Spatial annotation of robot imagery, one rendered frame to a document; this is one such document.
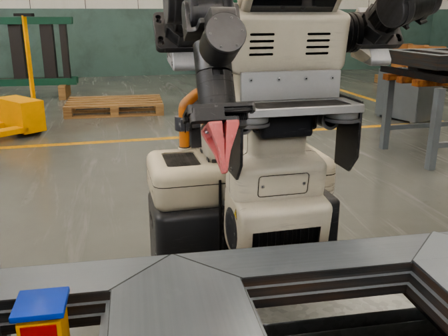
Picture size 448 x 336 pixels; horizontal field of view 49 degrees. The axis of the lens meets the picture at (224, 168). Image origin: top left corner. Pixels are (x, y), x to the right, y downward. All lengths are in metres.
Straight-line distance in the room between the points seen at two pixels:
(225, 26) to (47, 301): 0.42
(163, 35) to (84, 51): 9.29
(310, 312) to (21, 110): 4.63
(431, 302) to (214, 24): 0.49
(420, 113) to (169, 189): 4.94
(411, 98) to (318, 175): 4.92
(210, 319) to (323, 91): 0.61
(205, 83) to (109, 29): 9.55
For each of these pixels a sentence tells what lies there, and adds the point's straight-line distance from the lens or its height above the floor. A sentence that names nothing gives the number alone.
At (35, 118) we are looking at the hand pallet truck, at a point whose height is 0.19.
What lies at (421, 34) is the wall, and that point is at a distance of 12.55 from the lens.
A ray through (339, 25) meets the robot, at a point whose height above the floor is 1.19.
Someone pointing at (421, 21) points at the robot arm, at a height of 1.20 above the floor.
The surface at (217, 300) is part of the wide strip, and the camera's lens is 0.66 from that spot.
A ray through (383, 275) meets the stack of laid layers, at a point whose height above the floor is 0.84.
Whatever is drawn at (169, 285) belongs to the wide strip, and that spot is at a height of 0.86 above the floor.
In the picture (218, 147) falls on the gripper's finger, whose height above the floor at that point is 1.03.
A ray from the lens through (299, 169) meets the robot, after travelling 1.13.
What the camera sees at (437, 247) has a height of 0.86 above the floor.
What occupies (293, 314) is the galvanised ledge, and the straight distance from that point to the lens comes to 0.96.
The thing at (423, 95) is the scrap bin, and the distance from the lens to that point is 6.04.
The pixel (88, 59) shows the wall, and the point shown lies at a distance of 10.31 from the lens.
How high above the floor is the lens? 1.22
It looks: 17 degrees down
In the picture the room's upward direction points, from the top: straight up
